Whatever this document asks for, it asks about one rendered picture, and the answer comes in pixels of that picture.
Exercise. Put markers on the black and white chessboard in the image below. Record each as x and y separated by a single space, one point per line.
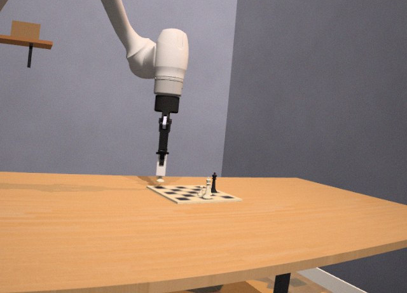
189 194

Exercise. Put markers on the black chess piece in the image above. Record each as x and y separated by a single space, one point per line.
213 188

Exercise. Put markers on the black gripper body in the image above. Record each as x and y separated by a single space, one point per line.
166 104

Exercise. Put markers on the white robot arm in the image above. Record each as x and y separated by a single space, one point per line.
165 61

